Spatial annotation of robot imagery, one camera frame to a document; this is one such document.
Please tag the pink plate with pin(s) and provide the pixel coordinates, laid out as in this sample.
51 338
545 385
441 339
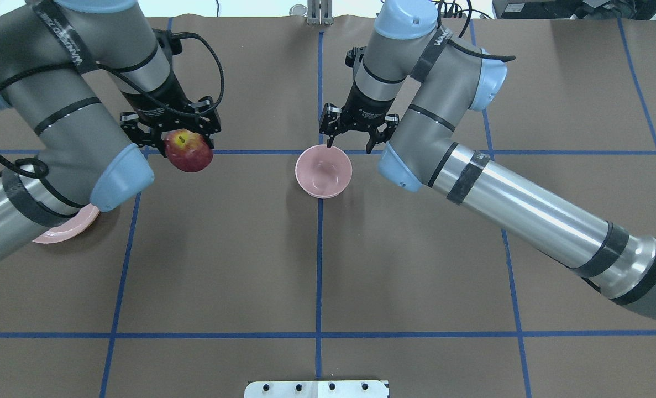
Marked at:
72 228

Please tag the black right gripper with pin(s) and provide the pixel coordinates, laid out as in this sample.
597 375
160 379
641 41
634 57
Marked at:
368 108

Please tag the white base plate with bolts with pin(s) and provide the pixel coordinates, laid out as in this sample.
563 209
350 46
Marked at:
318 388

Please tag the pink bowl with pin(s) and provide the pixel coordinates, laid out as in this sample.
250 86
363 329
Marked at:
323 172

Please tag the red apple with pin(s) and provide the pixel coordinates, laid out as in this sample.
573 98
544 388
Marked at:
187 151

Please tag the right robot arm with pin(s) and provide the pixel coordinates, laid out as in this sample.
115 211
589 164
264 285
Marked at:
412 84

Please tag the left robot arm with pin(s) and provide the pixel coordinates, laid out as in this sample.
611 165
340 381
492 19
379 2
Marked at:
95 82

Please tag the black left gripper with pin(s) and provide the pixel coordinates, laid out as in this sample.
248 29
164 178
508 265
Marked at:
164 103

